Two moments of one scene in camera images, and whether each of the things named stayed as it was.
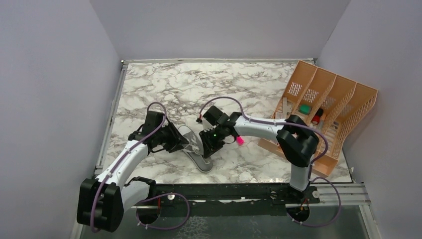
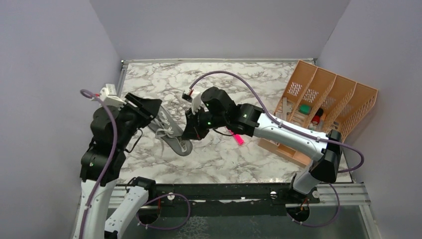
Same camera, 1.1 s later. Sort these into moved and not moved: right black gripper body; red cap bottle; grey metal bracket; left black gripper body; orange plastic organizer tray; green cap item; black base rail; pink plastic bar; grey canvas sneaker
Moved: right black gripper body; left black gripper body; grey canvas sneaker
Not moved: pink plastic bar; grey metal bracket; black base rail; red cap bottle; green cap item; orange plastic organizer tray
